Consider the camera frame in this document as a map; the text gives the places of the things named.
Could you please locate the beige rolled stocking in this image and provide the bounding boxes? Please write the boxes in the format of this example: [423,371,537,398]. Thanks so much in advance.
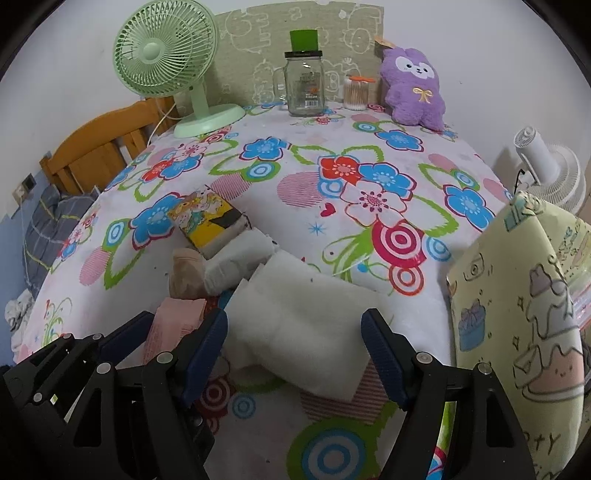
[168,248,207,300]

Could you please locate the glass mason jar green straw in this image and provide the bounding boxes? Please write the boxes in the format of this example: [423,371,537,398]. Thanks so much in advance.
[273,29,325,117]

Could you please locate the blue plaid bedding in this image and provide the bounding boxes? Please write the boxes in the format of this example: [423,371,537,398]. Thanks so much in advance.
[23,184,99,298]

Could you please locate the white cloth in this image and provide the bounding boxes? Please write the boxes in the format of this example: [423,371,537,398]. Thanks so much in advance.
[223,250,394,402]

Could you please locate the pink folded cloth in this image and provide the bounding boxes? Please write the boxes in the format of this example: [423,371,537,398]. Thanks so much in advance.
[142,298,206,364]

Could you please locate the green cartoon wall panel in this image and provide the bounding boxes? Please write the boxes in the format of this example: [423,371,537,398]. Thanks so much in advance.
[209,1,386,110]

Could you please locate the floral tablecloth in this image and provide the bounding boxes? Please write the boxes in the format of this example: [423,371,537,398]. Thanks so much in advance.
[15,104,510,479]

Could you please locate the purple plush bunny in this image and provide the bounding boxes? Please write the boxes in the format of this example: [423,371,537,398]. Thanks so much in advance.
[380,47,446,132]

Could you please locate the white standing fan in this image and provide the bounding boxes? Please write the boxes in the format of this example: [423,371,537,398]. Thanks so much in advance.
[512,125,587,214]

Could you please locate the green desk fan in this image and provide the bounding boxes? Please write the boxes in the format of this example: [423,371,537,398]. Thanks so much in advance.
[113,1,245,138]

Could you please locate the cotton swab jar orange lid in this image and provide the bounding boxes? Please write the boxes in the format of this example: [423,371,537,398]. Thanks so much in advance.
[342,76,377,111]

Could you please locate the clear plastic zip bag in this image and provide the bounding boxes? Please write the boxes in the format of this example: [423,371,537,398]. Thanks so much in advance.
[567,269,591,332]

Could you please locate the yellow cartoon storage box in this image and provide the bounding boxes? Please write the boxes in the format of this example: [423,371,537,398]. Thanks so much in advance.
[447,192,590,479]

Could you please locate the wooden chair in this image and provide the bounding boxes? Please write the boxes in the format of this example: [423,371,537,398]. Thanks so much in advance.
[40,97,175,195]

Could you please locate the wall power socket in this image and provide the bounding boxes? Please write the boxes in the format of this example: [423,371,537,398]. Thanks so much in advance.
[13,174,36,205]

